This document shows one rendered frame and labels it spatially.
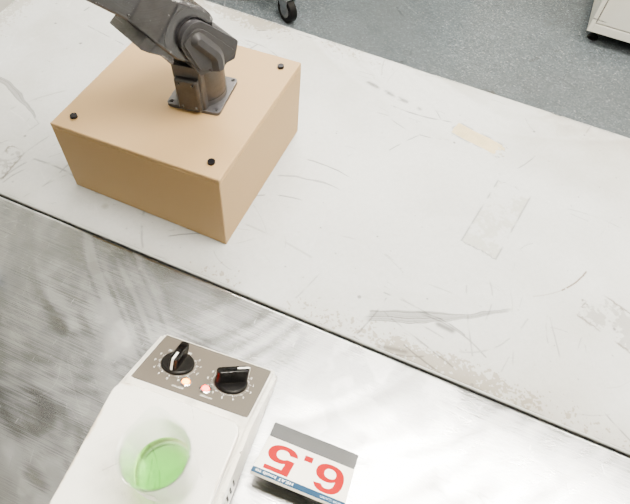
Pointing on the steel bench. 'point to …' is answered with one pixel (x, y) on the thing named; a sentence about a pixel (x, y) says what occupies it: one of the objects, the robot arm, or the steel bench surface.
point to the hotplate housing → (248, 426)
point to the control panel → (205, 364)
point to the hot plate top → (99, 455)
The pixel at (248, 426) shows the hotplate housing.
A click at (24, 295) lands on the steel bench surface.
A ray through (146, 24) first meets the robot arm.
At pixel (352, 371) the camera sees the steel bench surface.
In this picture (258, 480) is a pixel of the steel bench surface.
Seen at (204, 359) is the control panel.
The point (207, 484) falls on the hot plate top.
